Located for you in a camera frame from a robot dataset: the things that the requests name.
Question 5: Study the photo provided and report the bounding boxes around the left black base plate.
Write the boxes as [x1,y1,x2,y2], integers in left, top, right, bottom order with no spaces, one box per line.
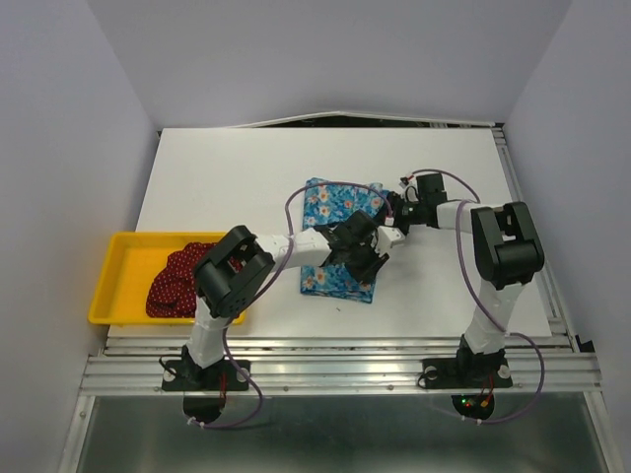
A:
[159,359,248,427]

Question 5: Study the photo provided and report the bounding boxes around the red polka dot skirt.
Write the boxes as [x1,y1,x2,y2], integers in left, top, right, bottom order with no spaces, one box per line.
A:
[145,241,216,319]

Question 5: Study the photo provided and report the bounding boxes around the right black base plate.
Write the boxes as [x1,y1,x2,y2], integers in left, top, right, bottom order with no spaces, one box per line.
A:
[417,358,514,421]

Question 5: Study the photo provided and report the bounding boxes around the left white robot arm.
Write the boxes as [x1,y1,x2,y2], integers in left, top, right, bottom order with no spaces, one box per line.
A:
[162,211,405,392]

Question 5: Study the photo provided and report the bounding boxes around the aluminium frame rail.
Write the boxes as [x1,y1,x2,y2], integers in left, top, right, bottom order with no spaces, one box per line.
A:
[80,336,602,396]

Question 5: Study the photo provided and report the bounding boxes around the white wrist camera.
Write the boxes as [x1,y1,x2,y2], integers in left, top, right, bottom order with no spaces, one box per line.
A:
[399,172,420,203]
[375,226,405,255]

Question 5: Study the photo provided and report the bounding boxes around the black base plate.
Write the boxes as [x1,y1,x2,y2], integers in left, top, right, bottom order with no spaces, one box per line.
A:
[159,359,248,427]
[417,358,514,421]

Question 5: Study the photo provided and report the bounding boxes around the blue floral skirt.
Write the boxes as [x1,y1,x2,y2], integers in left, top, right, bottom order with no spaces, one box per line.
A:
[300,177,386,304]

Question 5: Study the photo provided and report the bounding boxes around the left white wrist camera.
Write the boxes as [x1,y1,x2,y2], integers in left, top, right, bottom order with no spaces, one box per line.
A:
[375,226,405,255]

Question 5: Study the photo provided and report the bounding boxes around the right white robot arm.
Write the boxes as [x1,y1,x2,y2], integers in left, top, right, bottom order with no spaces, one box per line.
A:
[387,170,545,390]

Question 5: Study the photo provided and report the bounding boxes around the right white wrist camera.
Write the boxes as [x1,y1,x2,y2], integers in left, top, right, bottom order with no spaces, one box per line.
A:
[399,172,420,203]

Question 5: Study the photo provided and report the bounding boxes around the yellow plastic tray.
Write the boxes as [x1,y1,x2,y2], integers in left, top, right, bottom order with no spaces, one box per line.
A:
[88,232,224,326]

